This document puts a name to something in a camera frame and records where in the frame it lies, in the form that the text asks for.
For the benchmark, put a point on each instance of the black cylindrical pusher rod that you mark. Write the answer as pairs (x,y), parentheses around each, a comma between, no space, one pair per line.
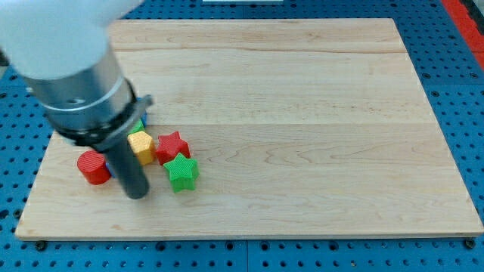
(127,169)

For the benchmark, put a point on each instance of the blue triangle block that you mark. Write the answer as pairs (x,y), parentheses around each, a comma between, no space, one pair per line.
(112,174)

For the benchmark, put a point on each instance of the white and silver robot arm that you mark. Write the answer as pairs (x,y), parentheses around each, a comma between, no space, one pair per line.
(62,51)

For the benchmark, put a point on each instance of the blue block behind arm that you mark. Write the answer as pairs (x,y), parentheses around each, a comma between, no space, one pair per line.
(142,120)

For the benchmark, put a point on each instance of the green block behind arm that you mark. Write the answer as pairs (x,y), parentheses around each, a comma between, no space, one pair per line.
(137,127)

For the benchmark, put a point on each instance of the yellow hexagon block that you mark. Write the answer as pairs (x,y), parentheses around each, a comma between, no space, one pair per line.
(142,145)

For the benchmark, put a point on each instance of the red cylinder block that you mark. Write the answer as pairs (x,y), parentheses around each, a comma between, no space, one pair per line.
(92,165)

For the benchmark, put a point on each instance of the red star block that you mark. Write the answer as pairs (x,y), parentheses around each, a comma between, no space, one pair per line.
(170,145)

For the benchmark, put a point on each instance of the green star block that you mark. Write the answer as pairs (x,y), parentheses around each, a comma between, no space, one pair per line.
(182,172)

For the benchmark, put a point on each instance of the light wooden board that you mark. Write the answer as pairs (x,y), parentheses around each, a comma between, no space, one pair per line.
(302,130)

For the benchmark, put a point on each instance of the red strip top right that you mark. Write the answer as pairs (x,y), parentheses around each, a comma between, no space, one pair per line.
(469,21)

